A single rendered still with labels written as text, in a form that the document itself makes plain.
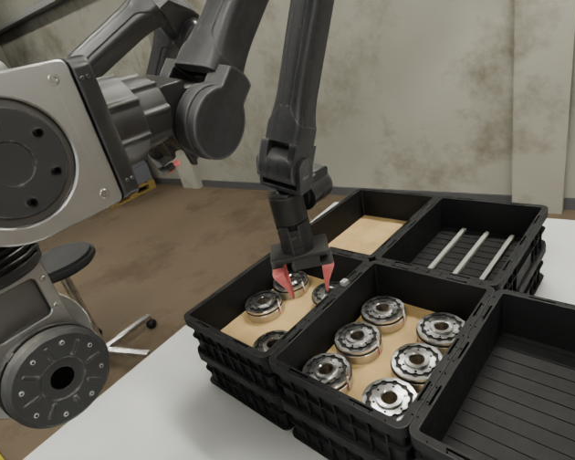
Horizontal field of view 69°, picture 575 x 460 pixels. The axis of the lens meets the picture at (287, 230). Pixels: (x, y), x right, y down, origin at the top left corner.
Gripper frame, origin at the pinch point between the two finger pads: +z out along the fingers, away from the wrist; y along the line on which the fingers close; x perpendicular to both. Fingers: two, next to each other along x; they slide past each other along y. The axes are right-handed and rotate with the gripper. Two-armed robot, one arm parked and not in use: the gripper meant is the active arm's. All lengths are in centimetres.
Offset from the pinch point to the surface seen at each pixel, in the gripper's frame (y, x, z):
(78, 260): 116, -119, 34
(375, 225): -23, -65, 23
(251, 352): 14.8, -1.5, 13.0
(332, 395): -0.2, 12.8, 13.3
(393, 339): -15.0, -8.7, 23.4
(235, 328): 23.1, -23.8, 22.9
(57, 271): 123, -111, 34
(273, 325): 12.8, -21.8, 23.0
